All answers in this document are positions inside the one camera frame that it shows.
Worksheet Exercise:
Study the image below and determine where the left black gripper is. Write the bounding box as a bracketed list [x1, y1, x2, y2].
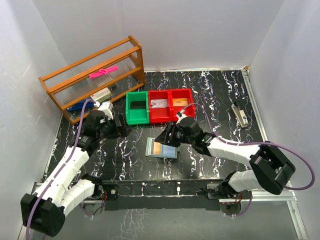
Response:
[97, 113, 132, 141]

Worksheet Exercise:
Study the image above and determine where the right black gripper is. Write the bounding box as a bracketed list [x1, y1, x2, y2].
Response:
[155, 121, 195, 148]

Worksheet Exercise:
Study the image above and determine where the green card holder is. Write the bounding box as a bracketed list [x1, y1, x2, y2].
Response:
[145, 137, 180, 159]

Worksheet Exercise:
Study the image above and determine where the black credit card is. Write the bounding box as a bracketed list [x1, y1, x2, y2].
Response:
[130, 100, 147, 110]

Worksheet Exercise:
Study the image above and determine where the white striped credit card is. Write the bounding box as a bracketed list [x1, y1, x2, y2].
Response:
[150, 99, 169, 108]

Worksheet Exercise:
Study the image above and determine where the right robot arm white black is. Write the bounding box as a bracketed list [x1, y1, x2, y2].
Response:
[154, 117, 296, 199]

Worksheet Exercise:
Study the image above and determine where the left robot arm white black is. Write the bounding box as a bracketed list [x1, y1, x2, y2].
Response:
[20, 110, 129, 239]

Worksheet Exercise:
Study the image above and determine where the orange card in bin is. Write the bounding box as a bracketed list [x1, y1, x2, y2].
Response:
[172, 98, 189, 107]

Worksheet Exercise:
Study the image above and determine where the green plastic bin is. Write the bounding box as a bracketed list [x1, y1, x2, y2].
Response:
[125, 91, 150, 125]

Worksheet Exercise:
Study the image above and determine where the middle red plastic bin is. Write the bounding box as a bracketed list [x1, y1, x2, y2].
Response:
[148, 90, 173, 124]

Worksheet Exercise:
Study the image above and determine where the red plastic bin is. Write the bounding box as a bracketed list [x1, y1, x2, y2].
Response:
[168, 87, 196, 121]
[148, 90, 173, 124]

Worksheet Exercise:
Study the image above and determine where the right red plastic bin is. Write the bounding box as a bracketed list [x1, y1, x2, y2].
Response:
[168, 87, 196, 121]

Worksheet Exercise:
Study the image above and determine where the white red box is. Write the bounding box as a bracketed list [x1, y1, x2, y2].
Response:
[90, 87, 112, 103]

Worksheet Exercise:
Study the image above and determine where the blue stapler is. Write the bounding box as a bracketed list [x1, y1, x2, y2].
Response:
[66, 100, 85, 112]

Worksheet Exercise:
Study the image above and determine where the wooden shelf rack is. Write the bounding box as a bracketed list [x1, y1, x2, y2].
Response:
[39, 35, 146, 125]

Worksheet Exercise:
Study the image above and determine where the pink plastic clip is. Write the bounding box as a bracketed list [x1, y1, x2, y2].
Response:
[89, 66, 119, 79]

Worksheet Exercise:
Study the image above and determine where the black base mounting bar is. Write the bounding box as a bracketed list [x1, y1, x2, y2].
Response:
[83, 179, 236, 211]

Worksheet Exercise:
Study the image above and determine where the black grey stapler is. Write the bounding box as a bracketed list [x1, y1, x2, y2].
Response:
[231, 101, 249, 128]

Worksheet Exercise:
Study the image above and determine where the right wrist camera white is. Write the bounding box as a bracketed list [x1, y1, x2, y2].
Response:
[176, 110, 188, 124]

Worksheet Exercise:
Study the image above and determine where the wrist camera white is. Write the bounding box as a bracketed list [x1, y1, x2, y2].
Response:
[176, 110, 188, 124]
[97, 101, 114, 120]

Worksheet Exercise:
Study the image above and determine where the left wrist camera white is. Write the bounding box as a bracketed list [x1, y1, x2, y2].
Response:
[97, 101, 114, 120]

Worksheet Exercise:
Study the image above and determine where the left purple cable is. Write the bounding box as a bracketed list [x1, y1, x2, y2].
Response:
[24, 98, 100, 240]

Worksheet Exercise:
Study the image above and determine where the purple cable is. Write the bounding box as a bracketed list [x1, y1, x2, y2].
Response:
[24, 98, 100, 240]
[176, 102, 316, 217]

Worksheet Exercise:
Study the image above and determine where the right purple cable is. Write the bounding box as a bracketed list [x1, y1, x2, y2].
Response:
[176, 102, 316, 217]

